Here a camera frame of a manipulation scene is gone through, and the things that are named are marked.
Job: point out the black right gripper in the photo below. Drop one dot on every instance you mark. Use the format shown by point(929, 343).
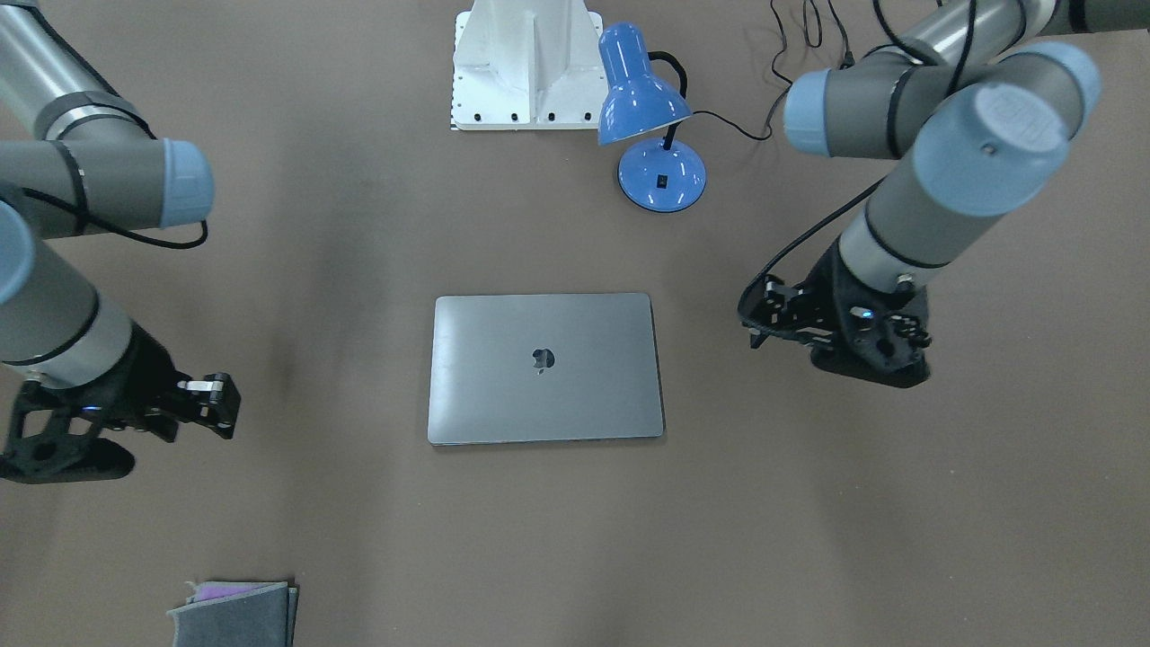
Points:
point(144, 377)

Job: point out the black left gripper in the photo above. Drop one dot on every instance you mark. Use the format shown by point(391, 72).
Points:
point(827, 289)

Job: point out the grey laptop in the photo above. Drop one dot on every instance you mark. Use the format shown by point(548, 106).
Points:
point(544, 367)

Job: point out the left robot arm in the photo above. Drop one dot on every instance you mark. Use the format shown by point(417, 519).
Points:
point(978, 105)

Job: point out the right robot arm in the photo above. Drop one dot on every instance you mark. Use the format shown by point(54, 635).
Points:
point(91, 166)

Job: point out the folded grey cloth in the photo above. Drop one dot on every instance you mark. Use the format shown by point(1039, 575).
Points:
point(236, 613)

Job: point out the blue desk lamp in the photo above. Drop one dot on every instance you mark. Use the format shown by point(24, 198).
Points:
point(645, 102)

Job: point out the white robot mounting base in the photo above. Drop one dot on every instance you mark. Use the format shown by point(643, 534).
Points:
point(527, 65)

